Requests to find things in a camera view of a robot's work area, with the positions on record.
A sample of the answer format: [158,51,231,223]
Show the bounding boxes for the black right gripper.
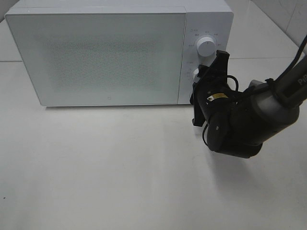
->
[189,50,236,127]

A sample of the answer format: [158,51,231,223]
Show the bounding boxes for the white timer knob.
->
[192,68,200,83]

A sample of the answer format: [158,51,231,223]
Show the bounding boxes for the white microwave door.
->
[7,14,185,106]

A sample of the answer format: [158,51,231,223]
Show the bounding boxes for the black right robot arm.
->
[190,51,307,159]

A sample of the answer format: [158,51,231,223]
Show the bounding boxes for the upper white power knob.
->
[196,35,216,57]

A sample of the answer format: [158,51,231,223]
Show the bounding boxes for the white microwave oven body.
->
[5,0,234,107]

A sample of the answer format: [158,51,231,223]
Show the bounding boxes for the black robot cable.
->
[201,33,307,147]

